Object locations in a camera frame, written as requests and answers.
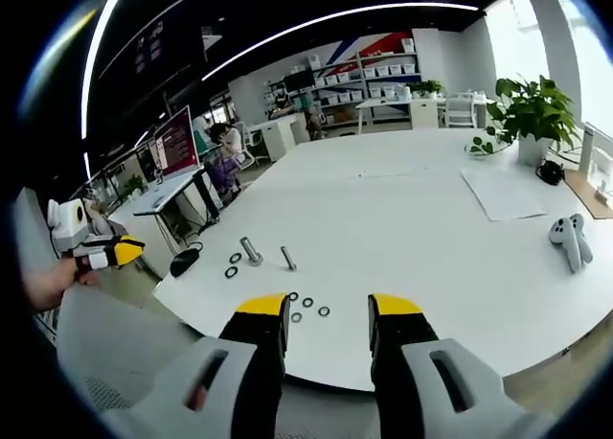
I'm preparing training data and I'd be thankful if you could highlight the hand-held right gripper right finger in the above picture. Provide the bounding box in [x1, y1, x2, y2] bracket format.
[367, 292, 545, 439]

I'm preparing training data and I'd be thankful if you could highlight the white side table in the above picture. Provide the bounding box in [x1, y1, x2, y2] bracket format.
[355, 96, 447, 134]

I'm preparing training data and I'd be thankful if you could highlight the green potted plant white pot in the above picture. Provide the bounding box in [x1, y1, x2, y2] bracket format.
[485, 74, 581, 168]

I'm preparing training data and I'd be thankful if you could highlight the wooden board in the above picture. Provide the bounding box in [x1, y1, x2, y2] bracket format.
[563, 169, 613, 220]

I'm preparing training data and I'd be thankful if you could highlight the white shelf with storage bins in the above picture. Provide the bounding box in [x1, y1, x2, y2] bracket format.
[263, 36, 423, 124]

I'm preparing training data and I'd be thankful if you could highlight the white desktop device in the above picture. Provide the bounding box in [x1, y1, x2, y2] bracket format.
[579, 121, 613, 184]

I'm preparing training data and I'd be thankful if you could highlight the black monitor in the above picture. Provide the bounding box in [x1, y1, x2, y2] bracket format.
[283, 70, 316, 93]

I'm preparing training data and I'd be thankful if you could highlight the small metal threaded stud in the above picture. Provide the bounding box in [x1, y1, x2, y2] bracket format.
[279, 245, 299, 272]

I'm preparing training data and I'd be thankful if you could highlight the large metal threaded stud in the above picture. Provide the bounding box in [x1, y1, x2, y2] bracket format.
[238, 236, 265, 267]

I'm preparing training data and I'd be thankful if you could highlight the person's left hand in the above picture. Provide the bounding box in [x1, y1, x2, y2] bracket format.
[23, 256, 102, 312]

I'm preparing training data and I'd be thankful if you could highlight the white cabinet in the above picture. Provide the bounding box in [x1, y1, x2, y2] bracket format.
[244, 117, 308, 164]

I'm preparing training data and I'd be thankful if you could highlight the white paper sheet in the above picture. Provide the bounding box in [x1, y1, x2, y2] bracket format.
[460, 167, 549, 222]

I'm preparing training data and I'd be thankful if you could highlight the white handheld controller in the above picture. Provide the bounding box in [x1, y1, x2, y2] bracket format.
[547, 216, 583, 274]
[568, 213, 596, 266]

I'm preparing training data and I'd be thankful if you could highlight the black round device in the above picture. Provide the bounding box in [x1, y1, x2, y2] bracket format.
[534, 159, 567, 187]

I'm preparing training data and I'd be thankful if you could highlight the glass bowl with green plant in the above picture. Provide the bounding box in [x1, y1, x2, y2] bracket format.
[464, 132, 510, 159]

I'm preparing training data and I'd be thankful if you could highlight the black computer mouse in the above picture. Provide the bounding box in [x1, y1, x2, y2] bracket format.
[169, 247, 204, 279]

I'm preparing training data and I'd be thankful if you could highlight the grey chair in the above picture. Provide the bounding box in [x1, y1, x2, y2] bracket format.
[56, 284, 207, 439]

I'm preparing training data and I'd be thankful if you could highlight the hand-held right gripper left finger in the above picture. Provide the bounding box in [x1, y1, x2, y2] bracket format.
[102, 292, 292, 439]

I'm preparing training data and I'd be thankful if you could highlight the white office desk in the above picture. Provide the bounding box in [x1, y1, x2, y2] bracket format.
[131, 169, 222, 267]

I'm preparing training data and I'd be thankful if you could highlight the computer monitor with red screen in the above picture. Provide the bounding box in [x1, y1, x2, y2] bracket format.
[151, 104, 202, 181]

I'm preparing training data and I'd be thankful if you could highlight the white chair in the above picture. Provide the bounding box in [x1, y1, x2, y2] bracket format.
[443, 92, 482, 129]

